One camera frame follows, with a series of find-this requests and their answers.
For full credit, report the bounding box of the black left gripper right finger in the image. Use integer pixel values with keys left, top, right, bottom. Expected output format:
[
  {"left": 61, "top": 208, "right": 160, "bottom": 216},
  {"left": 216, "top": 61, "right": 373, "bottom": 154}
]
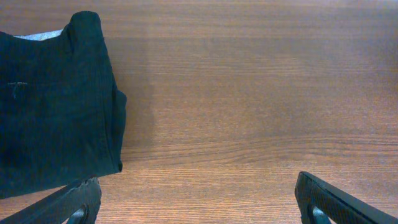
[{"left": 295, "top": 171, "right": 397, "bottom": 224}]

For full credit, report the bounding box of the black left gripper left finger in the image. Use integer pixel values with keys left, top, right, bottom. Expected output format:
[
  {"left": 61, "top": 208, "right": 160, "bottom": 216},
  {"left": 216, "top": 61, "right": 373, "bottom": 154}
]
[{"left": 1, "top": 176, "right": 101, "bottom": 224}]

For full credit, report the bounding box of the folded black garment stack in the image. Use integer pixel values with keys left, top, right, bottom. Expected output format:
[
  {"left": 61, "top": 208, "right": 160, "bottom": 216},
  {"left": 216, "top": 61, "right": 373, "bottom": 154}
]
[{"left": 1, "top": 11, "right": 127, "bottom": 199}]

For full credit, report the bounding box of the white folded garment underneath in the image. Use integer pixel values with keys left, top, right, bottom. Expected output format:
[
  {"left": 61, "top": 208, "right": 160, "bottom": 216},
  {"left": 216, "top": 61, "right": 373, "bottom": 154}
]
[{"left": 15, "top": 29, "right": 63, "bottom": 41}]

